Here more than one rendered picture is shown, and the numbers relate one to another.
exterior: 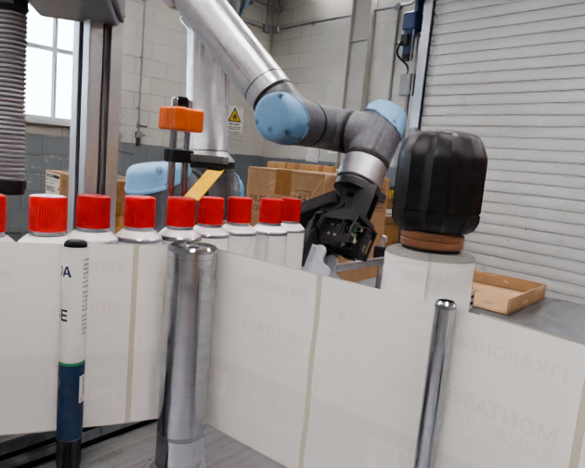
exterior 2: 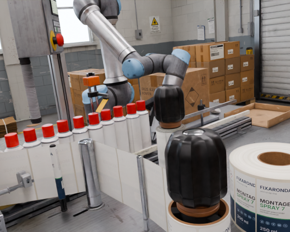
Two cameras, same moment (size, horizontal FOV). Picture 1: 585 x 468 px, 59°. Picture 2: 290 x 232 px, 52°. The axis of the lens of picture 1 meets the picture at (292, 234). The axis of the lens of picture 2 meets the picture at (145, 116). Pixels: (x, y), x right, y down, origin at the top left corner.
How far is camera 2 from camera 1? 40 cm
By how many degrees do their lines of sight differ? 14
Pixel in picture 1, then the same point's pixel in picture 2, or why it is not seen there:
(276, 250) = (135, 124)
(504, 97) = not seen: outside the picture
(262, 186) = (145, 83)
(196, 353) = (91, 171)
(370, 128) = (172, 63)
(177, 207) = (91, 118)
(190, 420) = (94, 190)
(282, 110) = (130, 67)
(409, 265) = (159, 134)
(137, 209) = (77, 122)
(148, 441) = not seen: hidden behind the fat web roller
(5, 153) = (32, 110)
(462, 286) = not seen: hidden behind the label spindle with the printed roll
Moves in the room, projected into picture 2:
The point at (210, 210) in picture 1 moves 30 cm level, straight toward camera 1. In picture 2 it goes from (104, 115) to (84, 147)
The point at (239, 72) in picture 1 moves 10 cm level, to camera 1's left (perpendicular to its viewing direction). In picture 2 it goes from (114, 51) to (89, 54)
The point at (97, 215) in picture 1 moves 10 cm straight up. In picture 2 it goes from (63, 127) to (58, 95)
